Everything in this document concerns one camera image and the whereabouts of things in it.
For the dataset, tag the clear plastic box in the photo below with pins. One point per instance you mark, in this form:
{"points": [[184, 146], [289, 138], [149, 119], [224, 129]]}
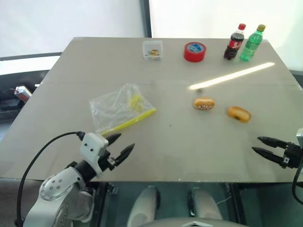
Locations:
{"points": [[152, 50]]}

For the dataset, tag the cola bottle red cap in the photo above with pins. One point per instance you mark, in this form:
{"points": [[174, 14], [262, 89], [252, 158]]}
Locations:
{"points": [[234, 45]]}

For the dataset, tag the red and white device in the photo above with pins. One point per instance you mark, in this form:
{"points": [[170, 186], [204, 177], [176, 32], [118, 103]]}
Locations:
{"points": [[23, 94]]}

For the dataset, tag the plain golden bread bun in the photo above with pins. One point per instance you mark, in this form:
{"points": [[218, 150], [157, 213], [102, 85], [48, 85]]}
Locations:
{"points": [[239, 114]]}

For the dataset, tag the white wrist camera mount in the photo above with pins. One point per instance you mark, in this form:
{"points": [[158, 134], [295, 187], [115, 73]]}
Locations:
{"points": [[300, 135], [92, 144]]}

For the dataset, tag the clear yellow-strip zip bag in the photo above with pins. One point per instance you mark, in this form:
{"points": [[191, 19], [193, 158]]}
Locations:
{"points": [[106, 106]]}

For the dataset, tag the grey rounded robot leg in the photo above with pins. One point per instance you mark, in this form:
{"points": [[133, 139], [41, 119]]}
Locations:
{"points": [[142, 205], [204, 203]]}

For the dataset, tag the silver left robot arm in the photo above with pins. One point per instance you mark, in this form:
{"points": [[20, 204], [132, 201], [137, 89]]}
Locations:
{"points": [[54, 186]]}

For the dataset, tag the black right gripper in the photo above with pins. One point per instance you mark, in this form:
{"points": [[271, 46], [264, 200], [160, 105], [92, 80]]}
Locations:
{"points": [[292, 156]]}

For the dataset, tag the green plastic bottle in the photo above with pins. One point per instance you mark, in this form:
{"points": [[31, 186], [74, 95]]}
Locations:
{"points": [[251, 45]]}

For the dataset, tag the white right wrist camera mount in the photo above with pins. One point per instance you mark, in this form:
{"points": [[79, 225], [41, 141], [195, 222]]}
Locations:
{"points": [[300, 135]]}

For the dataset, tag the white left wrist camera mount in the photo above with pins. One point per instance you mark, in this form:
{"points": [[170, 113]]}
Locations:
{"points": [[92, 144]]}

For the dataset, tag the hot dog bun toy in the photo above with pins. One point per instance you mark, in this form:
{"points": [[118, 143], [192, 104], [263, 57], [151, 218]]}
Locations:
{"points": [[204, 104]]}

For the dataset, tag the dark vertical post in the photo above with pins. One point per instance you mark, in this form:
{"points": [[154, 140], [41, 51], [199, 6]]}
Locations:
{"points": [[146, 17]]}

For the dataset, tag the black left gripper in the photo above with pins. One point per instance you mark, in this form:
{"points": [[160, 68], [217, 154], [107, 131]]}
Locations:
{"points": [[107, 160]]}

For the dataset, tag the red tape roll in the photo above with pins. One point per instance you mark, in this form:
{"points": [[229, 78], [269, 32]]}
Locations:
{"points": [[194, 53]]}

